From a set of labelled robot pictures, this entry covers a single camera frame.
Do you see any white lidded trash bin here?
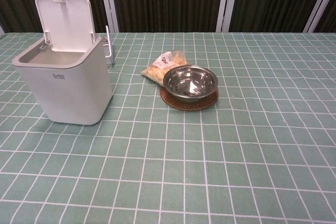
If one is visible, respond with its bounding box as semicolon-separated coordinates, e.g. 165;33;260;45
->
12;34;113;126

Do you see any brown woven round coaster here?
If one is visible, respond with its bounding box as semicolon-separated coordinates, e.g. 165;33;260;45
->
160;87;219;110

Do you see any clear bag of snacks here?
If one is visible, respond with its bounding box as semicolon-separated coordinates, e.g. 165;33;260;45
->
141;49;192;87

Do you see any white plastic bin lid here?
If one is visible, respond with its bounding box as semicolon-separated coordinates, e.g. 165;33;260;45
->
35;0;92;51

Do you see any white partition frame post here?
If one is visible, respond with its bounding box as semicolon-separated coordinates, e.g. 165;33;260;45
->
96;0;121;33
306;0;336;34
216;0;241;34

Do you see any stainless steel bowl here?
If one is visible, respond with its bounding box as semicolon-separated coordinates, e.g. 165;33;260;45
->
163;66;218;104

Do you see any green checkered tablecloth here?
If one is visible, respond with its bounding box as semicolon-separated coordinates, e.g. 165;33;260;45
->
0;31;336;224

